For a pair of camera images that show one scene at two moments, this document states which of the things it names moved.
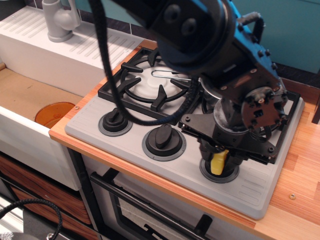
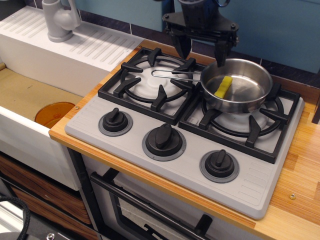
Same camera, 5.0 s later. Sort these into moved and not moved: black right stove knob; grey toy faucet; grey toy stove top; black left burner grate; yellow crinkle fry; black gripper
Moved: yellow crinkle fry; black gripper
Not moved: black left burner grate; grey toy faucet; grey toy stove top; black right stove knob
